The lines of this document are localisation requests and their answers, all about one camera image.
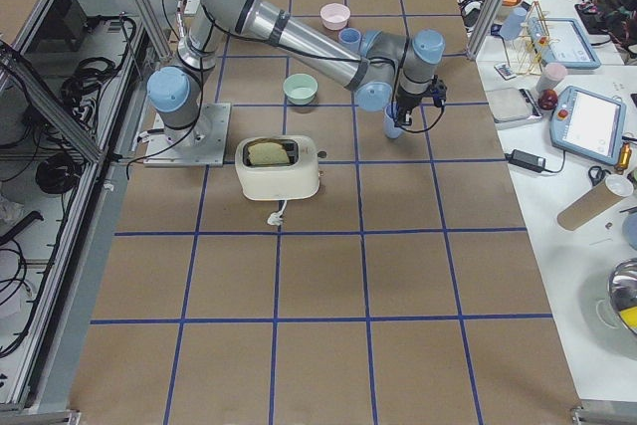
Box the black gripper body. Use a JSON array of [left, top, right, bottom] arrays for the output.
[[395, 88, 423, 119]]

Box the blue cup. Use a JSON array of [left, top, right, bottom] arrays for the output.
[[499, 7, 527, 41], [383, 103, 404, 139]]

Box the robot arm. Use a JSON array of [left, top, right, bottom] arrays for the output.
[[146, 0, 447, 148]]

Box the blue cup near arm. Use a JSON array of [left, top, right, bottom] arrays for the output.
[[337, 28, 362, 53]]

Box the green bowl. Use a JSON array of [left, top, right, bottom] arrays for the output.
[[283, 73, 319, 106]]

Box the small remote control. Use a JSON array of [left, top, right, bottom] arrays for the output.
[[494, 63, 517, 81]]

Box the kitchen scale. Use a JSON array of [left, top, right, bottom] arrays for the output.
[[486, 88, 542, 129]]

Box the pink bowl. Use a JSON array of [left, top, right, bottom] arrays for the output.
[[319, 3, 350, 31]]

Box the cream toaster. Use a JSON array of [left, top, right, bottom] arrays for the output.
[[235, 135, 319, 201]]

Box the blue cup on desk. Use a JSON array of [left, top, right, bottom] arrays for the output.
[[499, 7, 527, 41]]

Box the black power brick on desk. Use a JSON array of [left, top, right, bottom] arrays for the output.
[[505, 149, 545, 173]]

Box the bread slice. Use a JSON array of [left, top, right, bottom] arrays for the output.
[[247, 141, 290, 166]]

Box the red apple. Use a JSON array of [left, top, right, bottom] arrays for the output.
[[537, 89, 558, 111]]

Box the pink cup on desk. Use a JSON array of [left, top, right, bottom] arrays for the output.
[[535, 62, 568, 95]]

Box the teach pendant far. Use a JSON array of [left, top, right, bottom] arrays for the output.
[[528, 18, 601, 70]]

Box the teach pendant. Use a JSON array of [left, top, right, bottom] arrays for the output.
[[528, 18, 601, 70], [549, 86, 626, 165]]

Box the teach pendant near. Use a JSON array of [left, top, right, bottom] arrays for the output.
[[549, 86, 626, 165]]

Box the cardboard tube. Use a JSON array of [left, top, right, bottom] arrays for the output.
[[556, 174, 634, 231]]

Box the brass cylinder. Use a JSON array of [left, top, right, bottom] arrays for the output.
[[614, 141, 632, 174]]

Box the steel mixing bowl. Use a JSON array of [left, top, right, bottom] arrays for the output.
[[607, 258, 636, 338]]

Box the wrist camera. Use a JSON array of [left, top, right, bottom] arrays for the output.
[[429, 75, 447, 108]]

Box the wire rack stand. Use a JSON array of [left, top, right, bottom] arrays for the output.
[[503, 0, 553, 76]]

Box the toaster plug and cord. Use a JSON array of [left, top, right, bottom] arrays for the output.
[[267, 199, 289, 228]]

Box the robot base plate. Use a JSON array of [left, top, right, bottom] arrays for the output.
[[143, 103, 232, 167]]

